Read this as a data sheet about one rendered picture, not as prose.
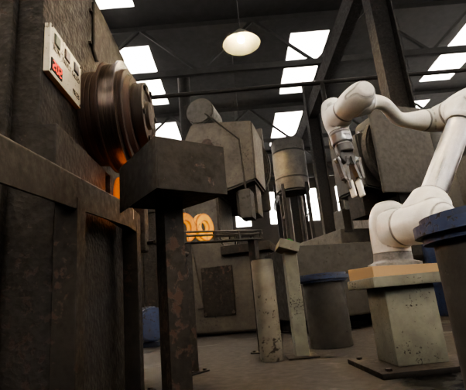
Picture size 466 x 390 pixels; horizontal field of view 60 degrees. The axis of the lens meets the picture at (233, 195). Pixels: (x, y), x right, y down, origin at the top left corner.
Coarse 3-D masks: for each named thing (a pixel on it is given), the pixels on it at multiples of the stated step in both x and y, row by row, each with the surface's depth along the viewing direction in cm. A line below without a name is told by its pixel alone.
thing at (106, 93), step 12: (120, 60) 165; (108, 72) 156; (108, 84) 152; (108, 96) 151; (108, 108) 151; (108, 120) 151; (108, 132) 153; (120, 132) 155; (108, 144) 155; (120, 144) 154; (120, 156) 160
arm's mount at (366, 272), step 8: (416, 264) 154; (424, 264) 154; (432, 264) 154; (352, 272) 176; (360, 272) 166; (368, 272) 157; (376, 272) 152; (384, 272) 153; (392, 272) 153; (400, 272) 153; (408, 272) 153; (416, 272) 153; (352, 280) 177
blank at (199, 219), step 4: (196, 216) 219; (200, 216) 219; (204, 216) 222; (208, 216) 225; (196, 220) 216; (200, 220) 218; (204, 220) 221; (208, 220) 224; (196, 224) 215; (200, 224) 218; (204, 224) 224; (208, 224) 223; (212, 224) 226; (200, 228) 217; (208, 228) 223; (212, 228) 225; (212, 232) 224; (204, 236) 218; (208, 236) 221; (212, 236) 224; (200, 240) 218; (204, 240) 218; (208, 240) 220
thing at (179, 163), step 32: (128, 160) 114; (160, 160) 98; (192, 160) 104; (128, 192) 112; (160, 192) 101; (192, 192) 102; (224, 192) 107; (160, 224) 110; (160, 256) 109; (160, 288) 107; (160, 320) 105; (160, 352) 104; (192, 384) 101
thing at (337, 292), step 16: (336, 272) 240; (304, 288) 247; (320, 288) 239; (336, 288) 239; (320, 304) 237; (336, 304) 236; (320, 320) 235; (336, 320) 233; (320, 336) 233; (336, 336) 231; (352, 336) 239
